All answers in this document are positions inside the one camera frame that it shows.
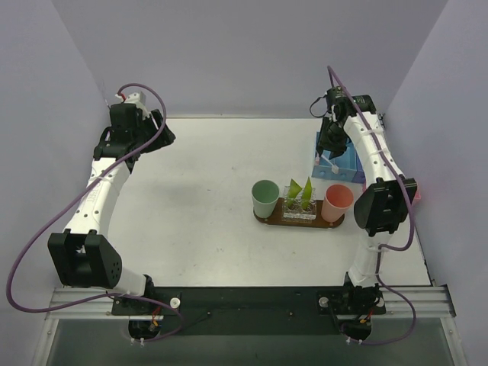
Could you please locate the pink white toothbrush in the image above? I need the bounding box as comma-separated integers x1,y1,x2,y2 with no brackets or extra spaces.
315,154,339,174

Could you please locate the blue plastic organizer box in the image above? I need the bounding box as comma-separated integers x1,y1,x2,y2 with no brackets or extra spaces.
312,142,365,184

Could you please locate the green toothpaste tube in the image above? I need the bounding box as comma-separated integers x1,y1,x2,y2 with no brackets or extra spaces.
301,178,313,205
286,179,302,202

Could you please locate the orange plastic cup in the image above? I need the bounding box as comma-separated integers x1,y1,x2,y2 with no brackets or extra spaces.
321,184,354,223

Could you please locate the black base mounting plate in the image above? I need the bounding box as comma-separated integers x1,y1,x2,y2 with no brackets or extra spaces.
111,286,386,336

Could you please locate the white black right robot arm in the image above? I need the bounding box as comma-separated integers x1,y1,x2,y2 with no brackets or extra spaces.
316,86,417,289

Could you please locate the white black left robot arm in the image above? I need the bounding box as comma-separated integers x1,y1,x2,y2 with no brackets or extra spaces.
47,102,175,314

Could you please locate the pink plastic drawer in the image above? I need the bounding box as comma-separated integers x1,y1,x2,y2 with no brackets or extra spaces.
412,182,422,206

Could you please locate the green plastic cup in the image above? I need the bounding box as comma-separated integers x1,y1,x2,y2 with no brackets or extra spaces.
252,180,280,219

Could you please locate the clear textured plastic holder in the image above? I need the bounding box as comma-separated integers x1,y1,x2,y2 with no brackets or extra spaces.
281,186,317,223

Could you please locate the brown wooden oval tray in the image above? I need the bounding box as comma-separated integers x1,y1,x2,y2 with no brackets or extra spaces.
253,197,345,229

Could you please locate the aluminium front rail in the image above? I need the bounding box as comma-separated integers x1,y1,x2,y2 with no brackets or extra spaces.
45,287,456,319

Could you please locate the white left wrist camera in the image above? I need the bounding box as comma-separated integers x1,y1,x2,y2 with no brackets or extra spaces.
115,91,148,114

